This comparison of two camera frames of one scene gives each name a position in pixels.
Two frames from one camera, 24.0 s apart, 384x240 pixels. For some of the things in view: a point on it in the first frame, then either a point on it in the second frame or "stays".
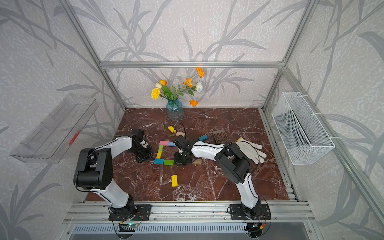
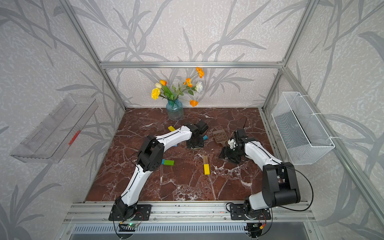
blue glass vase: [175, 110] stays
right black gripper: [176, 161] → [225, 152]
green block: [168, 162] stays
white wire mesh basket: [302, 136] stays
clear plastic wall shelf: [50, 140] stays
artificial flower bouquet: [162, 91] stays
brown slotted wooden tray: [220, 136] stays
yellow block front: [174, 182] → [206, 169]
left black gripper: [147, 157] → [201, 145]
